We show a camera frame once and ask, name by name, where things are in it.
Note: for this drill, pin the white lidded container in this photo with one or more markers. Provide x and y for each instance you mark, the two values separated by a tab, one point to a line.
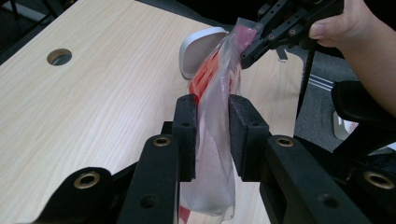
199	49

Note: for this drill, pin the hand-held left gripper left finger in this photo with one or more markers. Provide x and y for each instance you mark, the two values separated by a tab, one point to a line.
155	180

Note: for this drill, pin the clear red-printed plastic pouch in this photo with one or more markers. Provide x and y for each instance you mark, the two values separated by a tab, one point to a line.
214	140

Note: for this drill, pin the black folding chair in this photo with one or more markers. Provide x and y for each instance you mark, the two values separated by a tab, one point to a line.
53	7

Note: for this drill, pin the white object red marks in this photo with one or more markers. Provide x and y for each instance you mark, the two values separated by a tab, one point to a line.
342	127

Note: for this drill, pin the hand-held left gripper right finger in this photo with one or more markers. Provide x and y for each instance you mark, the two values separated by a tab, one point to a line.
286	180

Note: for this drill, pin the aluminium floor rail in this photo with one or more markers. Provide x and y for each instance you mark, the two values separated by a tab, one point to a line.
319	82

